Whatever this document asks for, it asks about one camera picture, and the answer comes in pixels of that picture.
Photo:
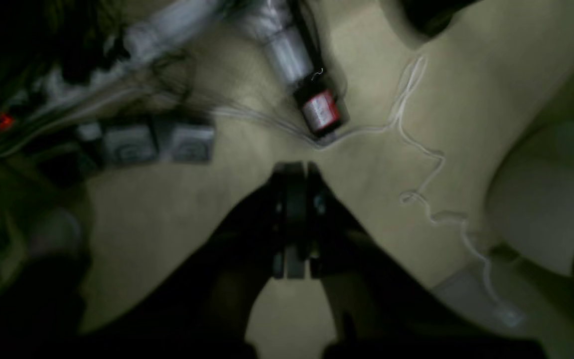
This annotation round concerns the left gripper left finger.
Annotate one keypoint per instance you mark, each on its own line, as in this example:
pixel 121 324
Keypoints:
pixel 201 310

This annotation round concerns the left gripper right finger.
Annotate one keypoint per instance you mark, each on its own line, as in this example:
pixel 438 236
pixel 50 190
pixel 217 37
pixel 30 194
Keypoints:
pixel 379 309

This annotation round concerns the black red-labelled power adapter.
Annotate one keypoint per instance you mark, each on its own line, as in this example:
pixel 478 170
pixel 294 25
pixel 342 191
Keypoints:
pixel 321 106

